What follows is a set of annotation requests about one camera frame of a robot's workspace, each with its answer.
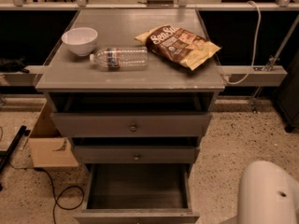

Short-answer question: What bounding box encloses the white hanging cable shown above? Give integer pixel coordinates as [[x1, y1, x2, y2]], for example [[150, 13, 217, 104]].
[[222, 0, 262, 86]]

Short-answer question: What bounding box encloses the clear plastic water bottle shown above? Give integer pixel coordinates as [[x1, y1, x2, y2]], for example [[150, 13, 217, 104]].
[[90, 47, 148, 71]]

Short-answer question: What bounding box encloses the grey top drawer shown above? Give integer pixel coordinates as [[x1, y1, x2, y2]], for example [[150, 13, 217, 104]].
[[51, 113, 211, 137]]

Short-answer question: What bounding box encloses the cardboard box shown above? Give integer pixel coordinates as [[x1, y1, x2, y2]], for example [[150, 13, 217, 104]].
[[28, 104, 78, 168]]

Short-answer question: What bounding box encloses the grey drawer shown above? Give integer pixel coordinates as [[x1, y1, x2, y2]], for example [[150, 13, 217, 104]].
[[73, 146, 199, 163], [51, 113, 211, 137], [75, 163, 199, 224]]

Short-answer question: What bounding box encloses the grey middle drawer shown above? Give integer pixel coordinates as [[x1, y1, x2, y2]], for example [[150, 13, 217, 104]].
[[73, 146, 199, 163]]

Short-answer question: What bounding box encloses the white bowl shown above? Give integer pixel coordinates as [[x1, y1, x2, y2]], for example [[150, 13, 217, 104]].
[[62, 27, 98, 56]]

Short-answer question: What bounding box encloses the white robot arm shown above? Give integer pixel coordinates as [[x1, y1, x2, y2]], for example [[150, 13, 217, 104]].
[[220, 161, 299, 224]]

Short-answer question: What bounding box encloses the black metal stand leg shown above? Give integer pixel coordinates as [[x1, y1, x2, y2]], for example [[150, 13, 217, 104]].
[[0, 125, 29, 191]]

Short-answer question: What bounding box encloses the black floor cable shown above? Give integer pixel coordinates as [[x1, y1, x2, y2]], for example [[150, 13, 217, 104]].
[[7, 161, 86, 224]]

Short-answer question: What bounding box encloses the brown yellow chip bag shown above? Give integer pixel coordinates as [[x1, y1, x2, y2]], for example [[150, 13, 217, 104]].
[[135, 24, 221, 70]]

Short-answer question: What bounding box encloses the black cloth on rail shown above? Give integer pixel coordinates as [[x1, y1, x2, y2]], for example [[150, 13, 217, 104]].
[[0, 58, 30, 74]]

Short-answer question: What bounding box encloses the grey bottom drawer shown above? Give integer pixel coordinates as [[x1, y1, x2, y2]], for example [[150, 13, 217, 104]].
[[75, 163, 199, 224]]

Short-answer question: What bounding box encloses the grey drawer cabinet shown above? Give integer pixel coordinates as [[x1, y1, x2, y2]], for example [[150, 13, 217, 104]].
[[35, 7, 225, 173]]

